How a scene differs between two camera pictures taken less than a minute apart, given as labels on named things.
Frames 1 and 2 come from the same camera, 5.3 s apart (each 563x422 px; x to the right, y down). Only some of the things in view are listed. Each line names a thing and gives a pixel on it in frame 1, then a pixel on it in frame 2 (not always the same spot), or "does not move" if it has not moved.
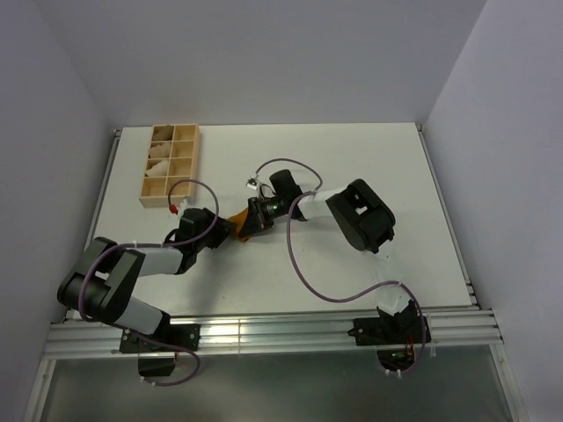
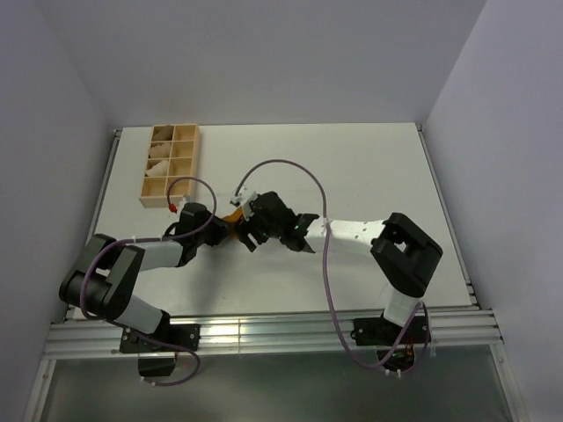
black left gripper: [223, 229] does not move
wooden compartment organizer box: [172, 156] does not move
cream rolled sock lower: [160, 170] does not move
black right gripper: [256, 221] → [245, 227]
